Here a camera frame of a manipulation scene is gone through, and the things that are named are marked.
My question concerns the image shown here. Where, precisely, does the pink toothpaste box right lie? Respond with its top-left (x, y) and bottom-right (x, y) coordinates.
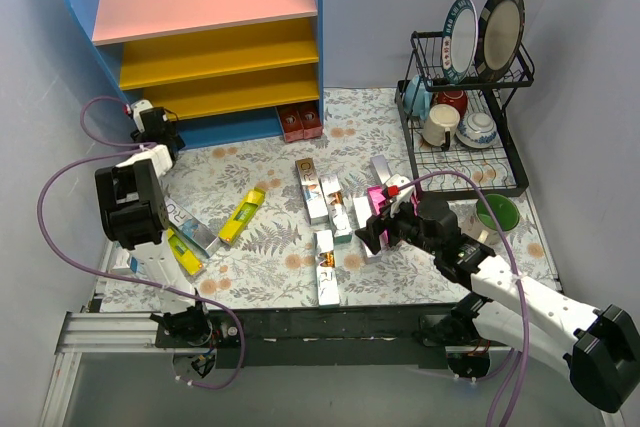
top-left (407, 186), bottom-right (419, 211)

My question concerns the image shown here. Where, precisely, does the yellow toothpaste box front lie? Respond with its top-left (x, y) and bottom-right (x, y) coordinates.
top-left (167, 229), bottom-right (204, 277)

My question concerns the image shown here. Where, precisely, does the blue shelf with coloured boards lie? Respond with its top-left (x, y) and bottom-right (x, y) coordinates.
top-left (64, 0), bottom-right (324, 148)

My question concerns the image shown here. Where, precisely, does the yellow toothpaste box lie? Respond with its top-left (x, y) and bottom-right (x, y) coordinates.
top-left (218, 188), bottom-right (266, 246)
top-left (167, 229), bottom-right (204, 277)

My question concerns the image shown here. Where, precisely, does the white plate with green rim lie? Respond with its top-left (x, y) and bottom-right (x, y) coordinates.
top-left (441, 0), bottom-right (478, 84)

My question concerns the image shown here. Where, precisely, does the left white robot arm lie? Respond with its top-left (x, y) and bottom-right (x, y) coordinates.
top-left (94, 137), bottom-right (213, 347)

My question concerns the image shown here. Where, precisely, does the light blue cup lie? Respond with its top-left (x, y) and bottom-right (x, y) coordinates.
top-left (403, 74), bottom-right (432, 121)

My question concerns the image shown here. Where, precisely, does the green mug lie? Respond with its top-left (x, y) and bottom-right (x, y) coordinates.
top-left (462, 194), bottom-right (520, 246)

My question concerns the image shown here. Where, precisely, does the plain silver toothpaste box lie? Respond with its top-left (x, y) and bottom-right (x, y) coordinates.
top-left (353, 196), bottom-right (383, 264)

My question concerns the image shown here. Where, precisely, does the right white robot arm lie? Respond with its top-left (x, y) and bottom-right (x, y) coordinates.
top-left (355, 196), bottom-right (639, 413)

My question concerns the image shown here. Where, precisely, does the blue and white bowl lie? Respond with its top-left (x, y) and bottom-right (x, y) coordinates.
top-left (456, 112), bottom-right (498, 149)

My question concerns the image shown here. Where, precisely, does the dark rimmed grey plate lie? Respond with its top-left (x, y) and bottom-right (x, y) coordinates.
top-left (474, 0), bottom-right (525, 82)

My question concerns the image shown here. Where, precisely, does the pink toothpaste box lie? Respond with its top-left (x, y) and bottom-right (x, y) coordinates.
top-left (371, 185), bottom-right (406, 244)
top-left (407, 186), bottom-right (419, 211)

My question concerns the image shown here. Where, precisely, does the silver R.O toothpaste box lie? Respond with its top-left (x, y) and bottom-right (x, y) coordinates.
top-left (295, 158), bottom-right (328, 225)

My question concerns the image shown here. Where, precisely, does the black wire dish rack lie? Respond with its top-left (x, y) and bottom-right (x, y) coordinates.
top-left (395, 31), bottom-right (535, 197)

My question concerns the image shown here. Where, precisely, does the silver toothpaste box upper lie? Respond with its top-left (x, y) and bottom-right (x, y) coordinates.
top-left (370, 155), bottom-right (401, 187)

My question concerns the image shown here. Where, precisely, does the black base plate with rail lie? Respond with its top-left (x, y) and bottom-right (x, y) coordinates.
top-left (40, 304), bottom-right (515, 426)

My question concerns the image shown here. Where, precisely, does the cream mug with dark handle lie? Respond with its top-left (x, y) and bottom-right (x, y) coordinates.
top-left (422, 104), bottom-right (461, 151)

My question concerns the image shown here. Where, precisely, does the floral table mat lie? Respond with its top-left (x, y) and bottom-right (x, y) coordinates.
top-left (98, 86), bottom-right (562, 312)

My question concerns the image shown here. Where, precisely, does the red ceramic bowl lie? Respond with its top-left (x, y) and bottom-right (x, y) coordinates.
top-left (432, 90), bottom-right (468, 118)

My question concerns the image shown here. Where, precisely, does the pink toothpaste box left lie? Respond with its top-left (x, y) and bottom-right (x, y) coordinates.
top-left (371, 185), bottom-right (406, 244)

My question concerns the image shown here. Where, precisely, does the silver blue R.O box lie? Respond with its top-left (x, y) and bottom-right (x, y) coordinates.
top-left (165, 196), bottom-right (220, 258)

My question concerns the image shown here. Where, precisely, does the silver blue box far left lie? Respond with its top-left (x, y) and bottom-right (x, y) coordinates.
top-left (109, 243), bottom-right (143, 277)

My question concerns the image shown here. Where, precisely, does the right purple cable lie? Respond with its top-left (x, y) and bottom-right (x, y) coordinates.
top-left (397, 169), bottom-right (531, 427)

